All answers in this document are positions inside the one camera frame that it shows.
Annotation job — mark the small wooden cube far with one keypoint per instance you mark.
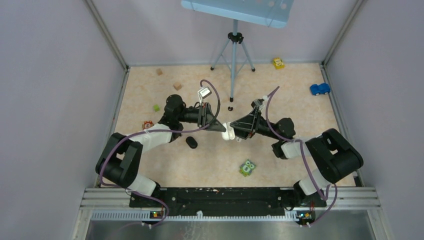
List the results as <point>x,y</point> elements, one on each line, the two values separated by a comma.
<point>159,71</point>

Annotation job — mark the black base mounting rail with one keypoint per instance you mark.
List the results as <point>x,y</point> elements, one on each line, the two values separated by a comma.
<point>227,201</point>

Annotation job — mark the black earbud charging case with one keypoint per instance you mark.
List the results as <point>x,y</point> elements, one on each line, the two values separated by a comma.
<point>191,142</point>

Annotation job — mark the white earbud charging case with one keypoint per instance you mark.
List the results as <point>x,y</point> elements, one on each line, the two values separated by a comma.
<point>229,133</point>

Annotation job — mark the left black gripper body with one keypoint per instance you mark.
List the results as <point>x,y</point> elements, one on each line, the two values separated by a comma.
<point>195,115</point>

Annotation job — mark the small green cube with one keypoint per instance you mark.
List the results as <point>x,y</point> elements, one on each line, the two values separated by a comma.
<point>156,108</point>

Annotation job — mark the blue toy car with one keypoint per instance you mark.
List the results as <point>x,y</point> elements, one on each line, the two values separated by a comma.
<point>320,89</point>

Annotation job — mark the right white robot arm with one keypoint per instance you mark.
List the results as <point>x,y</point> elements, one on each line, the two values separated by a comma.
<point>334,157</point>

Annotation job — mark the light blue perforated board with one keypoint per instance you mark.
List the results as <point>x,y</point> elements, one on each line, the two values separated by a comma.
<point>269,13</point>

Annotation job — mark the light blue tripod stand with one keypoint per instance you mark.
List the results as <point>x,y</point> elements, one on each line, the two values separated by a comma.
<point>235,38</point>

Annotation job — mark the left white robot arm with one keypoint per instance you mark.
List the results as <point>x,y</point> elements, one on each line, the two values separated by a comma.
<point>120,160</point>

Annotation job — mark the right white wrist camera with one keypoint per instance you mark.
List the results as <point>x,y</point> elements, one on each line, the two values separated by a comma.
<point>260,103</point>

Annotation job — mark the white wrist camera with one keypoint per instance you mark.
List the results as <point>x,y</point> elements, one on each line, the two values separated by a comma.
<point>260,103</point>
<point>204,92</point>

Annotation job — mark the orange red animal block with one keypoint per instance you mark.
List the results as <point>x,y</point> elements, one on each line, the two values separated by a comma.
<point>147,124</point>

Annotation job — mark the green owl number block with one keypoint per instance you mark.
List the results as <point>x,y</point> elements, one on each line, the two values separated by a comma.
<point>247,168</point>

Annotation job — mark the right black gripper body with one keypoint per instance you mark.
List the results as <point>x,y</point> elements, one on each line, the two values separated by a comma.
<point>261,126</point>

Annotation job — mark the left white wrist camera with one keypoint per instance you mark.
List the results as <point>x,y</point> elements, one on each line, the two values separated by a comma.
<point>204,92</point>

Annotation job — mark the wooden cube block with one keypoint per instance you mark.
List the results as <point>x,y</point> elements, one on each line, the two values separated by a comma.
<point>177,86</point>

